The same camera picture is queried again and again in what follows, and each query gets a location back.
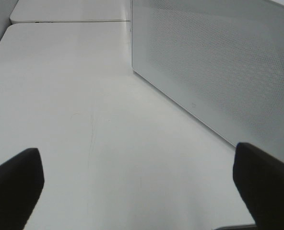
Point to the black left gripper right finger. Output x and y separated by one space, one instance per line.
259 178

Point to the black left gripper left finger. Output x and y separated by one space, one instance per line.
21 184

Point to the white microwave door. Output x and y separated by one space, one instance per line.
220 60

